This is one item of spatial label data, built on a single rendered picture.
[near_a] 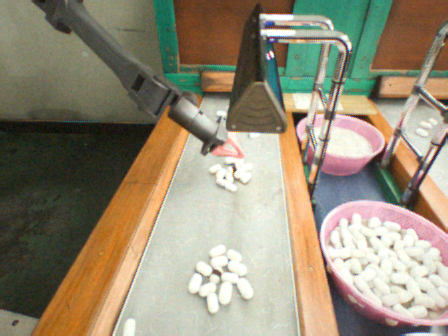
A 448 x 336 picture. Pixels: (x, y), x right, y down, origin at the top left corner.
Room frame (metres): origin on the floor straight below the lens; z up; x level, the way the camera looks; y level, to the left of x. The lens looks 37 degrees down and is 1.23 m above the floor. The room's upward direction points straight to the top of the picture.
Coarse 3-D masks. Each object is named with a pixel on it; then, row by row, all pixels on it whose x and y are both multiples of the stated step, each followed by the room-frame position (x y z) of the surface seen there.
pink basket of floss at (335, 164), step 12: (348, 120) 0.87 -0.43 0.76; (360, 120) 0.85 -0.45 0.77; (300, 132) 0.81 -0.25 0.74; (372, 132) 0.79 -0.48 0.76; (300, 144) 0.76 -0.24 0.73; (372, 144) 0.76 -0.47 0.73; (312, 156) 0.70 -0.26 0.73; (336, 156) 0.64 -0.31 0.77; (348, 156) 0.64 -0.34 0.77; (360, 156) 0.64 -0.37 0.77; (372, 156) 0.67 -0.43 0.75; (324, 168) 0.68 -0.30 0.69; (336, 168) 0.66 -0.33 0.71; (348, 168) 0.65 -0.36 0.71; (360, 168) 0.68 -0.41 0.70
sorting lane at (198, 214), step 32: (192, 160) 0.66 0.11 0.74; (256, 160) 0.66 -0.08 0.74; (192, 192) 0.52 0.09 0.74; (224, 192) 0.52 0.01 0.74; (256, 192) 0.52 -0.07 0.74; (160, 224) 0.41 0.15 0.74; (192, 224) 0.41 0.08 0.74; (224, 224) 0.41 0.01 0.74; (256, 224) 0.41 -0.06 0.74; (160, 256) 0.33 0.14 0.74; (192, 256) 0.33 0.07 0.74; (256, 256) 0.33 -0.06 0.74; (288, 256) 0.33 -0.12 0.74; (160, 288) 0.26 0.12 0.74; (256, 288) 0.26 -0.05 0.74; (288, 288) 0.26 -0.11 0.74; (160, 320) 0.21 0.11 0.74; (192, 320) 0.21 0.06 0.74; (224, 320) 0.21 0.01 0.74; (256, 320) 0.21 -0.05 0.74; (288, 320) 0.21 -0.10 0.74
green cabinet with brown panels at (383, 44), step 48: (192, 0) 1.12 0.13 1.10; (240, 0) 1.11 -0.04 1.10; (288, 0) 1.09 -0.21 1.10; (336, 0) 1.08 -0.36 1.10; (384, 0) 1.05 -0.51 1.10; (432, 0) 1.05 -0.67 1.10; (192, 48) 1.12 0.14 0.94; (288, 48) 1.08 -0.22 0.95; (336, 48) 1.07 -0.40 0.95; (384, 48) 1.06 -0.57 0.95
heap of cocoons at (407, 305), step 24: (360, 216) 0.43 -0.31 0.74; (336, 240) 0.37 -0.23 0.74; (360, 240) 0.37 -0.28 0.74; (384, 240) 0.37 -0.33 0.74; (408, 240) 0.37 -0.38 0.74; (336, 264) 0.31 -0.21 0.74; (360, 264) 0.32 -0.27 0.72; (384, 264) 0.31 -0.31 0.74; (408, 264) 0.32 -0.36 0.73; (432, 264) 0.31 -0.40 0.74; (360, 288) 0.26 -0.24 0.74; (384, 288) 0.26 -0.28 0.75; (408, 288) 0.27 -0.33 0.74; (432, 288) 0.26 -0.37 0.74; (408, 312) 0.22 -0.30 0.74; (432, 312) 0.23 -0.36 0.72
